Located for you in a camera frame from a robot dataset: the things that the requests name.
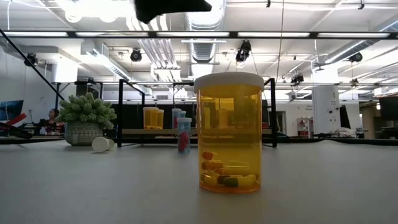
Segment blue capped vial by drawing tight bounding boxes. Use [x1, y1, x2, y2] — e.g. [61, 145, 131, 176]
[176, 117, 193, 154]

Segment wooden shelf black metal legs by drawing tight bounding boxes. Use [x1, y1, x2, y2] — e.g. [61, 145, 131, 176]
[116, 77, 278, 149]

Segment black beam with light strips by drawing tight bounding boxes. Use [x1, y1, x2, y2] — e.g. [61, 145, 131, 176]
[0, 30, 398, 40]

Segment black metal rack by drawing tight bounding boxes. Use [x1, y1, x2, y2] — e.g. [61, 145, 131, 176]
[51, 80, 104, 118]

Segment black room divider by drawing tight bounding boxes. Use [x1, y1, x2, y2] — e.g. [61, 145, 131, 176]
[104, 103, 271, 138]

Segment green succulent plant in pot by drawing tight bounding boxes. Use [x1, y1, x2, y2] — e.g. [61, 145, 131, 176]
[55, 91, 118, 146]

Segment person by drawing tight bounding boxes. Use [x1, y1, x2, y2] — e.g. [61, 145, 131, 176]
[46, 108, 65, 135]

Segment blue monitor screen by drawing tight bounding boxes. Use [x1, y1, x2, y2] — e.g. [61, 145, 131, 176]
[0, 99, 24, 122]

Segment white rack with red items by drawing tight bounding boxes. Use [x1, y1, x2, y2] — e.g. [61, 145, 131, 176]
[297, 117, 314, 138]

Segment white square pillar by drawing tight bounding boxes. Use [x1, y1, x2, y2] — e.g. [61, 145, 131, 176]
[312, 85, 341, 135]

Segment white cloth bundle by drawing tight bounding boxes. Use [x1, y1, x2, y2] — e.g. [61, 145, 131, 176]
[331, 127, 352, 138]

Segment dark monitor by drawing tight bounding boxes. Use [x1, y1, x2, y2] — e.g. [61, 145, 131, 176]
[379, 96, 398, 122]

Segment silver round air duct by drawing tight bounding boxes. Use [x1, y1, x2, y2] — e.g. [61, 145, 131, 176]
[183, 0, 228, 63]

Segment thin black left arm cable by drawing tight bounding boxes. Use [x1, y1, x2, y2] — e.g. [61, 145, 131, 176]
[0, 28, 65, 101]

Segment black aluminium table frame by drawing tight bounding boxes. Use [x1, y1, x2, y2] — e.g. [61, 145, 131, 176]
[0, 135, 398, 147]

